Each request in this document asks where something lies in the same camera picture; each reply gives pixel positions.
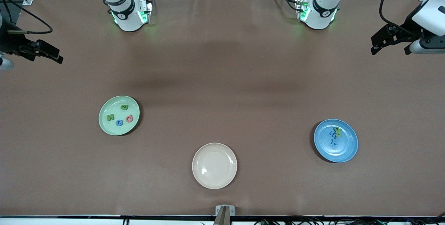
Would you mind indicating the beige plate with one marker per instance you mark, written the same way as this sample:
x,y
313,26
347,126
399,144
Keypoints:
x,y
214,166

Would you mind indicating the blue plate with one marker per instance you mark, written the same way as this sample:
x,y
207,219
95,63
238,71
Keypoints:
x,y
347,148

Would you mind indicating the pink foam letter Q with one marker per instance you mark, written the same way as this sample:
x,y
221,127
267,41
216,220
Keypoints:
x,y
126,118

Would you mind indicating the brown table mat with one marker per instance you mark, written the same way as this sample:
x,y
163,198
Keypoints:
x,y
222,54

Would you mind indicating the metal base connector bracket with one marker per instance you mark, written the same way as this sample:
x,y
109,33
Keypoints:
x,y
301,9
146,11

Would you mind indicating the blue foam letter C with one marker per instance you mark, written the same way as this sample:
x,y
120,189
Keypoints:
x,y
117,123

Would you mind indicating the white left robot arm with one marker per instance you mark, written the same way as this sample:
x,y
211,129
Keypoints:
x,y
321,16

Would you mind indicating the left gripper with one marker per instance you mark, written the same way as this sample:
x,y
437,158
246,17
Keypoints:
x,y
407,26

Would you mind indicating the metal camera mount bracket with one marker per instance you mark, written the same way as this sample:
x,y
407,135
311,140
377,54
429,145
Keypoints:
x,y
219,211

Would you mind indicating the green plate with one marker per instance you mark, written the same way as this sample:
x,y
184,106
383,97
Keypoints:
x,y
116,105

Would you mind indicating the blue foam letter m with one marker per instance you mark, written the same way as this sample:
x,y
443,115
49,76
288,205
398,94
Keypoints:
x,y
332,135

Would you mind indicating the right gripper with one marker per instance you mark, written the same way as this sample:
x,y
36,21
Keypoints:
x,y
7,42

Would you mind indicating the blue foam letter x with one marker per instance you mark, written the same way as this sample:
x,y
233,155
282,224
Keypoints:
x,y
334,143

